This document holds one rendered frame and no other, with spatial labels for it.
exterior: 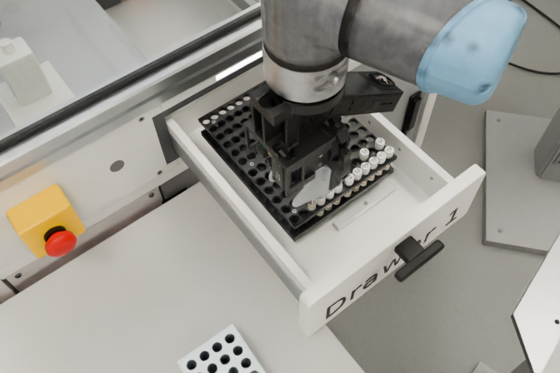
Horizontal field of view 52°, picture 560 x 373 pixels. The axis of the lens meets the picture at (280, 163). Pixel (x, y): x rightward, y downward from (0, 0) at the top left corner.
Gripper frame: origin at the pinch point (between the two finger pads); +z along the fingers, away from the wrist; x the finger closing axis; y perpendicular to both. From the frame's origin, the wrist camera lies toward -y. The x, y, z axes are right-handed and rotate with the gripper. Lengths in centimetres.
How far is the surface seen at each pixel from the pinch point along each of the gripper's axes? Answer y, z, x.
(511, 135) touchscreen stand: -101, 91, -19
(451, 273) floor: -52, 95, 2
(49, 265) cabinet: 32.0, 22.3, -24.4
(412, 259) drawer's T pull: -3.7, 3.9, 13.2
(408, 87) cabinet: -48, 37, -24
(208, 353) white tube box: 20.5, 15.7, 4.0
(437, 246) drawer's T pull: -7.3, 3.8, 13.9
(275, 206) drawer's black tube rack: 4.2, 5.2, -3.0
